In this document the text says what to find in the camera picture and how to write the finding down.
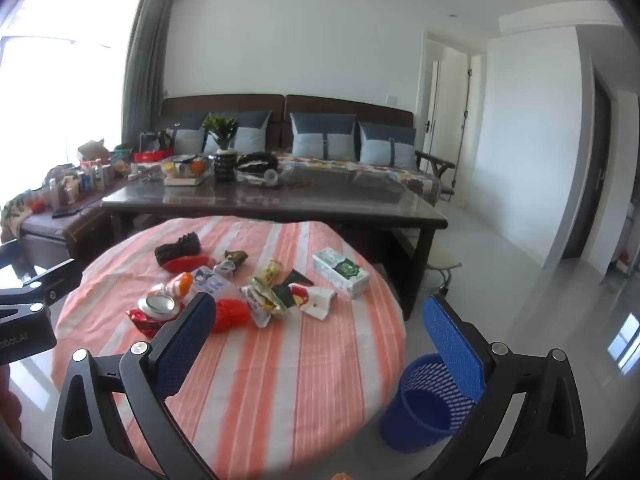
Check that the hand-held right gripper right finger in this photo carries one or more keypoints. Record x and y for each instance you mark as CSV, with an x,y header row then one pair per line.
x,y
452,345

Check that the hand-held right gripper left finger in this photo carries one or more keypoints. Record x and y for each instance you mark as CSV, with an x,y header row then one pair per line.
x,y
187,340

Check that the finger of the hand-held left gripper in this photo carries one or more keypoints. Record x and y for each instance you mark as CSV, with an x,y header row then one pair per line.
x,y
9,256
50,282

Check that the round silver tin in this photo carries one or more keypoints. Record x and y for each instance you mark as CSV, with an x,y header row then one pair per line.
x,y
157,306

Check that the red snack packet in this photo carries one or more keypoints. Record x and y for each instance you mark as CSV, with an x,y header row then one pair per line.
x,y
142,322

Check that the red plastic bag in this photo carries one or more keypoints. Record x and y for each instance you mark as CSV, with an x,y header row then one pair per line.
x,y
232,315

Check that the orange packet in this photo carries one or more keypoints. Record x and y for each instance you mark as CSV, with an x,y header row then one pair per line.
x,y
181,284

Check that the white and blue packet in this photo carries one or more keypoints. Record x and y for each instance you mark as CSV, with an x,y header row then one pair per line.
x,y
212,282

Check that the red wrapper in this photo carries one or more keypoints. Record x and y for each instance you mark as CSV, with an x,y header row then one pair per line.
x,y
185,263

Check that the yellow green snack packet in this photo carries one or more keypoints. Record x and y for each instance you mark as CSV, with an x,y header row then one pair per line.
x,y
260,305

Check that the blue plastic waste basket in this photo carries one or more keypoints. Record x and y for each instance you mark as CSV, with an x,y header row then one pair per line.
x,y
415,425

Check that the small green brown packet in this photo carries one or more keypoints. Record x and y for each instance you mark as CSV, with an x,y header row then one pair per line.
x,y
235,256

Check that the yellow green wrapper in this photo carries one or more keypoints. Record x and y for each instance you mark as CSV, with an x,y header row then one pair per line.
x,y
267,271

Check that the dark green packet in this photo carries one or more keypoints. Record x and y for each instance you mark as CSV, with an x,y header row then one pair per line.
x,y
292,282

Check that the white and green carton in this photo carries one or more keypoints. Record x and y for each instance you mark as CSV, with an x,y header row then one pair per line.
x,y
340,272

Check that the brown leather side seat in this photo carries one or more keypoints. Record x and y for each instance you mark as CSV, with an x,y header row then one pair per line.
x,y
65,230

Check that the wheeled stool with cream cushion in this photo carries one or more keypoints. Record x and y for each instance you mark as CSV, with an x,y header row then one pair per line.
x,y
445,260

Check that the group of toiletry bottles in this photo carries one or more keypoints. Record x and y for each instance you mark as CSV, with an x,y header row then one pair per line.
x,y
82,180

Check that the orange striped tablecloth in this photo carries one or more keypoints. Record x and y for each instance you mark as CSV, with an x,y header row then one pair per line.
x,y
300,385

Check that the cardboard box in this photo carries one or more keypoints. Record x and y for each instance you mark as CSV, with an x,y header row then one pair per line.
x,y
92,149

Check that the red basket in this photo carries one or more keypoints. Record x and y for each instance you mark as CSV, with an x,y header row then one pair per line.
x,y
150,152

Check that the clear container of fruit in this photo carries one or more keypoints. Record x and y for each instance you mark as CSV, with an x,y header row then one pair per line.
x,y
185,170

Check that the glass tray with tape roll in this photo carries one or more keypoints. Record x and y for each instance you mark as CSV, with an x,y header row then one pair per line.
x,y
260,178

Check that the black ribbed vase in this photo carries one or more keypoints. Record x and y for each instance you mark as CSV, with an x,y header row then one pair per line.
x,y
222,166

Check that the bright window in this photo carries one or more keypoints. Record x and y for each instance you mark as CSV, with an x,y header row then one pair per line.
x,y
60,85

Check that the floral blanket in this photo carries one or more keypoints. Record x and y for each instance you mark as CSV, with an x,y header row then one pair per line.
x,y
380,175

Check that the black bag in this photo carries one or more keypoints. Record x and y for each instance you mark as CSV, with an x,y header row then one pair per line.
x,y
257,161

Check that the dark wooden coffee table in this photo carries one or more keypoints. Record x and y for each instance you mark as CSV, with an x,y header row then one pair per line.
x,y
325,200

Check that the grey and white pillow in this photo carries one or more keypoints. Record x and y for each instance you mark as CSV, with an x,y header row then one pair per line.
x,y
186,137
387,146
252,135
322,136

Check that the green potted plant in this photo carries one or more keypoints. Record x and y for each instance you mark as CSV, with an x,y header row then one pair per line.
x,y
221,127

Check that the dark brown door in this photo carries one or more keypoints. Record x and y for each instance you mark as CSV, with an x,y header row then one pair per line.
x,y
590,170

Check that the white door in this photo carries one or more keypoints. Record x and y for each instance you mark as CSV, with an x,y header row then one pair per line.
x,y
432,110

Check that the grey curtain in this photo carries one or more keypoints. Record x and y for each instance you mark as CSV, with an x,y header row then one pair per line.
x,y
147,60

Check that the brown wooden sofa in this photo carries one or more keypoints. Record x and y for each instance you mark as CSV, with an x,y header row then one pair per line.
x,y
320,105

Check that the white wall switch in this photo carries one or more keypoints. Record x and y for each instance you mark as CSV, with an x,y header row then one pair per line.
x,y
392,99

